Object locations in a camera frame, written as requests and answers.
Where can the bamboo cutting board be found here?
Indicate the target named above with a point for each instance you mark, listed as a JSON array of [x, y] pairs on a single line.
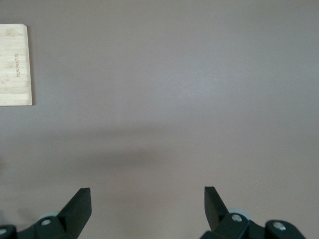
[[15, 64]]

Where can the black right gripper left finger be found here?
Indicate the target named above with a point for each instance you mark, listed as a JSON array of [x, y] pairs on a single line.
[[74, 216]]

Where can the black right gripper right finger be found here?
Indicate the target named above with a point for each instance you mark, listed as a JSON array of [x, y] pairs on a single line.
[[216, 214]]

